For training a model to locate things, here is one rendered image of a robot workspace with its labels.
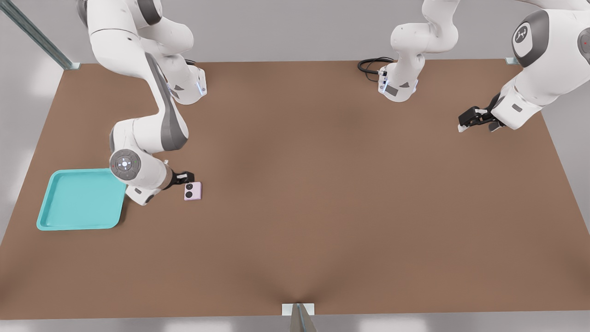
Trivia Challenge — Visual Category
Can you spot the pale blue-green tray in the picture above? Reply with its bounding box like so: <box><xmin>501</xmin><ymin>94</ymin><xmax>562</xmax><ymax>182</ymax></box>
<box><xmin>36</xmin><ymin>169</ymin><xmax>128</xmax><ymax>231</ymax></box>

